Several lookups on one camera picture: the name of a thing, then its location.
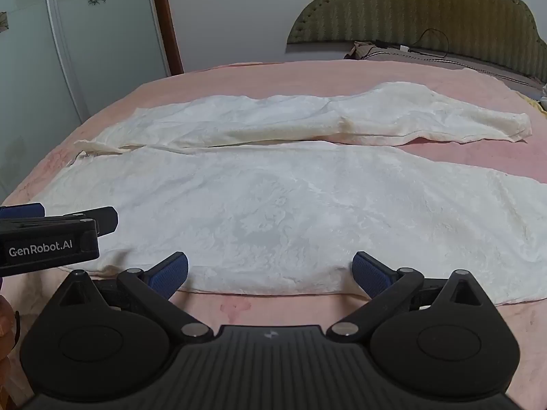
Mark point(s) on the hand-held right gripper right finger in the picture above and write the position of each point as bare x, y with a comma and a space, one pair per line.
368, 273

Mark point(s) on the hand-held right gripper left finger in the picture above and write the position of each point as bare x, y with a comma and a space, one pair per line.
174, 271

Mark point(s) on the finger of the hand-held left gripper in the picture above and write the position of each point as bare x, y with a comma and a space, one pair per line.
21, 211
104, 220

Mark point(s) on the white textured pants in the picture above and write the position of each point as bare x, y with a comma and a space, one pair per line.
256, 205

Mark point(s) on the person's left forearm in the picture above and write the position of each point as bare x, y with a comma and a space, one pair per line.
5, 320

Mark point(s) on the flower-print wardrobe sliding door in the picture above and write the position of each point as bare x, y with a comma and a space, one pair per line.
21, 72
115, 30

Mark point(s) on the pink bed blanket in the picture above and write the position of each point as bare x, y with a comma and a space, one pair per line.
299, 77

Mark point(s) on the brown wooden wardrobe trim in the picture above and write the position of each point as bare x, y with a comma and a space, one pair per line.
169, 21

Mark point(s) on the white charger plug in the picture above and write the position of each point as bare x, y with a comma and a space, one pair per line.
404, 48

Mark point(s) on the yellow cloth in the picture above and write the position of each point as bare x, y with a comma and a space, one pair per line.
536, 102

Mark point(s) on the olive green padded headboard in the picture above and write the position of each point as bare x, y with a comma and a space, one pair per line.
410, 4

